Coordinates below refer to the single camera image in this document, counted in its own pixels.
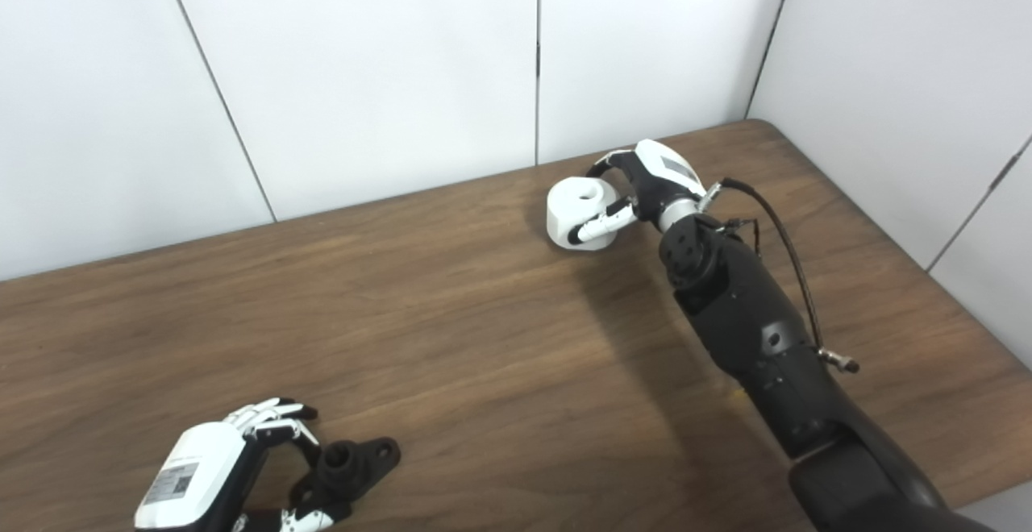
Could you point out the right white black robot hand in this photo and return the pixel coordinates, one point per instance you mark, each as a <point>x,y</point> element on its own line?
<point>657,177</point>

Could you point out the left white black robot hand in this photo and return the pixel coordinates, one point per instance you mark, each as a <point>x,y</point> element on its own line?
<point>193,475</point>

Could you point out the round white plastic piece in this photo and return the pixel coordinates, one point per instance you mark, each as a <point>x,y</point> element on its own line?
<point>572,209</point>

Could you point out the black plastic flanged holder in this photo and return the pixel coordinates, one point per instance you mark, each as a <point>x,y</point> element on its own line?
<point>359,467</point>

